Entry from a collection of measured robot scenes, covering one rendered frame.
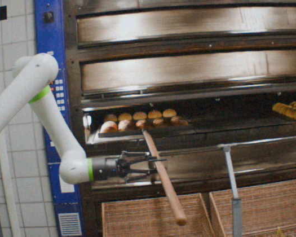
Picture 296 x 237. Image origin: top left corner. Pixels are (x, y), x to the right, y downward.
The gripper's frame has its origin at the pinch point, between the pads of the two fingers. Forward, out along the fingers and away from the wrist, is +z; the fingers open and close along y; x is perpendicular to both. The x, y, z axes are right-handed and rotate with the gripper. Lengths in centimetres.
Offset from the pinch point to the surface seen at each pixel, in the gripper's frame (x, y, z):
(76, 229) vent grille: -77, 50, -44
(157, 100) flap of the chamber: -64, -20, 6
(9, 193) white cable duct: -79, 27, -82
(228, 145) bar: -40, 3, 37
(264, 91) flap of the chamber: -63, -21, 64
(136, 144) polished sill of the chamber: -79, 4, -6
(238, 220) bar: -18, 35, 36
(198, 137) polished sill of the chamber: -78, 3, 28
